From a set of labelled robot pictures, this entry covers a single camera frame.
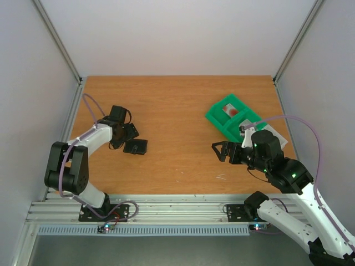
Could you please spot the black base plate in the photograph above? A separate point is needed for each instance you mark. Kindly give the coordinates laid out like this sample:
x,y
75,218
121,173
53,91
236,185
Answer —
x,y
237,213
86,215

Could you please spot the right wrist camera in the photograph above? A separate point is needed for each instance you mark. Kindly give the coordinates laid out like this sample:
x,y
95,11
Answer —
x,y
248,132

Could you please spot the aluminium front rail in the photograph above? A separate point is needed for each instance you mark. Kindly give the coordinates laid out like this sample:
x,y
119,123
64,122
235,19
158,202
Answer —
x,y
153,209

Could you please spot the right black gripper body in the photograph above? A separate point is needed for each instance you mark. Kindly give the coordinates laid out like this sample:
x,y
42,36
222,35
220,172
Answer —
x,y
232,153

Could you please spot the white card in tray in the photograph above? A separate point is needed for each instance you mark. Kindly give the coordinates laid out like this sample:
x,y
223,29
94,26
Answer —
x,y
244,124

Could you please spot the right aluminium frame post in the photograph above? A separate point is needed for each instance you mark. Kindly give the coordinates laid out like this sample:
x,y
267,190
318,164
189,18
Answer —
x,y
301,34

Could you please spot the white plastic bin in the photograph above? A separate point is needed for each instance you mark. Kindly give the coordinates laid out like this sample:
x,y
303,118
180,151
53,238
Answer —
x,y
282,140

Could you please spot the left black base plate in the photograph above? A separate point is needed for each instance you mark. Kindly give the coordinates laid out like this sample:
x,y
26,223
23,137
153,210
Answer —
x,y
86,215

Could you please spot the aluminium frame post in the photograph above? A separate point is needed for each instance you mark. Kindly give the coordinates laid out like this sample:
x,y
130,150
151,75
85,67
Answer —
x,y
56,38
301,34

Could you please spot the black leather card holder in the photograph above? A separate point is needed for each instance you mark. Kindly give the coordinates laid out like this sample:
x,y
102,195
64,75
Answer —
x,y
136,147

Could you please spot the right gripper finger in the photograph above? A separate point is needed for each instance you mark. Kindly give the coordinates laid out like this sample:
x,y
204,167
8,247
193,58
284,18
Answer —
x,y
222,152
220,146

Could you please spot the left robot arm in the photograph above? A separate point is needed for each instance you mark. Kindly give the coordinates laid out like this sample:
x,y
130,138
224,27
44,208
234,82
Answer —
x,y
68,164

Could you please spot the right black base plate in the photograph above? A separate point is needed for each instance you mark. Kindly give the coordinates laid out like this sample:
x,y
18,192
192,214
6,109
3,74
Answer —
x,y
237,213

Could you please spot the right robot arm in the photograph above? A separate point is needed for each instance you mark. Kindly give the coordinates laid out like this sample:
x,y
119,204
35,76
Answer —
x,y
323,237

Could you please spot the grey slotted cable duct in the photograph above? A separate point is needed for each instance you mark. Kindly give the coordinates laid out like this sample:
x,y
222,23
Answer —
x,y
144,230

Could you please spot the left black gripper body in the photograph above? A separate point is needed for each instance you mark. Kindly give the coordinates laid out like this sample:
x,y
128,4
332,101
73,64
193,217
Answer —
x,y
132,133

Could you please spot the green plastic compartment tray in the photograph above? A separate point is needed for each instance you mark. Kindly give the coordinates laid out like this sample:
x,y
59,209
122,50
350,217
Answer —
x,y
229,126

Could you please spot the white card with red dot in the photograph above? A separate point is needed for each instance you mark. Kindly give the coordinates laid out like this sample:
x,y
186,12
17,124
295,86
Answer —
x,y
230,110

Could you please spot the left aluminium frame post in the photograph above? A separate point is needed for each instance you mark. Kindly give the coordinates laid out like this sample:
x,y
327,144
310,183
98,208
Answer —
x,y
56,38

